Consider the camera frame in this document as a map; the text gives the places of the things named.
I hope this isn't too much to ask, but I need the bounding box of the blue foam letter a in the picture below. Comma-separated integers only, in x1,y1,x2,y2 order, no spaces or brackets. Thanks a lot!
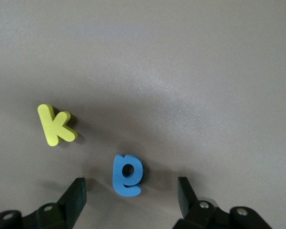
112,154,144,198

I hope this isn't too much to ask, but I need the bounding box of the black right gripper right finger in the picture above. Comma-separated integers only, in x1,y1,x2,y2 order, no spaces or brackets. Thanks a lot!
174,176,216,229

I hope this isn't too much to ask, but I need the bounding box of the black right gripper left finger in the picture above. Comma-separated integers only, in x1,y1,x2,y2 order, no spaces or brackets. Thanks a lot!
37,177,87,229

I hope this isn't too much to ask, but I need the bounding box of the yellow foam letter k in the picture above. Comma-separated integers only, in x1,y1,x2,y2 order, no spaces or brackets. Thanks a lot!
37,104,79,146

